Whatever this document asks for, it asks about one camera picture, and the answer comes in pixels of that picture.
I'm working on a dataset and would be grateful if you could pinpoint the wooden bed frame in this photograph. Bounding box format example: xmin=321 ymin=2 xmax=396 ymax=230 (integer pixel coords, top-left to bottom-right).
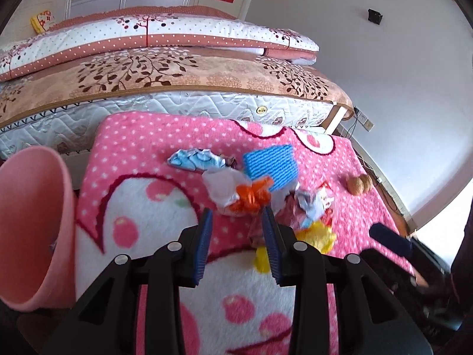
xmin=324 ymin=104 xmax=350 ymax=135

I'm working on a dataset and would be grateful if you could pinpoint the white quilted mattress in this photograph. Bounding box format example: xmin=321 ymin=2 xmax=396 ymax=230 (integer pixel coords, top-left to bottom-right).
xmin=0 ymin=91 xmax=333 ymax=159

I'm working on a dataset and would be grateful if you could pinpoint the blue white foil wrapper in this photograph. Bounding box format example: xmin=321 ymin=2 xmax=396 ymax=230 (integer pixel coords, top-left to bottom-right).
xmin=167 ymin=149 xmax=237 ymax=172

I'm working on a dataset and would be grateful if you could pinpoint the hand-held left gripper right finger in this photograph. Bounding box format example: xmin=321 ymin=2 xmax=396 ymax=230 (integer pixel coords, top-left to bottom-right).
xmin=262 ymin=206 xmax=433 ymax=355

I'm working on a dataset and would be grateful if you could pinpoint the pink dotted fleece blanket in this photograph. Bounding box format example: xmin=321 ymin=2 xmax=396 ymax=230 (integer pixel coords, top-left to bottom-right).
xmin=76 ymin=113 xmax=416 ymax=355

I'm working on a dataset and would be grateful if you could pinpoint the blue knitted cloth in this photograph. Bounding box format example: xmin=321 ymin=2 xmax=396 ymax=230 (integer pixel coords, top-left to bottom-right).
xmin=243 ymin=144 xmax=299 ymax=193

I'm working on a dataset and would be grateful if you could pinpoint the white wall socket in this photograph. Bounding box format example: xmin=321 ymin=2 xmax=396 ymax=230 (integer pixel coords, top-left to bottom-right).
xmin=354 ymin=108 xmax=375 ymax=132

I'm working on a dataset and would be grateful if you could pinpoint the bed with floral quilt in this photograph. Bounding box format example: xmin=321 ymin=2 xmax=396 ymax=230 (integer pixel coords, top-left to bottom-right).
xmin=0 ymin=46 xmax=353 ymax=128

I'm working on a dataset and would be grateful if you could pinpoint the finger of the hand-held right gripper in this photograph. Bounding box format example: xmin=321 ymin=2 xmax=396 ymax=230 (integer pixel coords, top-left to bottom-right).
xmin=369 ymin=223 xmax=414 ymax=263

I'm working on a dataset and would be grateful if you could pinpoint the white pink dotted quilt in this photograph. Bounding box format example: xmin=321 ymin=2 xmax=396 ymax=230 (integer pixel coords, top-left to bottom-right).
xmin=0 ymin=6 xmax=320 ymax=82

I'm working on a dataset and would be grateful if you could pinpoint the pink plastic bucket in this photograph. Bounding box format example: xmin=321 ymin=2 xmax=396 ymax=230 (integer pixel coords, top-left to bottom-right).
xmin=0 ymin=146 xmax=78 ymax=311

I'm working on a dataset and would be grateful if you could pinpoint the white orange wrapper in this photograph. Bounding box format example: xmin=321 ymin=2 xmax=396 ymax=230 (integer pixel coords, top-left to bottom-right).
xmin=202 ymin=167 xmax=252 ymax=216

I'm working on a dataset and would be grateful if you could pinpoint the clear plastic bag red label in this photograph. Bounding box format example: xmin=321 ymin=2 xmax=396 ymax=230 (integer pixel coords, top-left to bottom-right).
xmin=275 ymin=180 xmax=338 ymax=230

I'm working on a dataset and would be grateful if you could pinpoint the yellow wrapper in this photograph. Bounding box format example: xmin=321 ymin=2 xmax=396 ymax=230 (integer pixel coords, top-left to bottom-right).
xmin=255 ymin=222 xmax=337 ymax=274

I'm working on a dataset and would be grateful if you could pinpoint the yellow patterned pillow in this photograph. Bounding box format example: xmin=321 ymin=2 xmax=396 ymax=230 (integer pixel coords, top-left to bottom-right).
xmin=30 ymin=10 xmax=55 ymax=34

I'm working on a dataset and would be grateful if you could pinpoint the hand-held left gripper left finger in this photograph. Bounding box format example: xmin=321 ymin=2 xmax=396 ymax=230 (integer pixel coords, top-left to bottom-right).
xmin=44 ymin=207 xmax=214 ymax=355

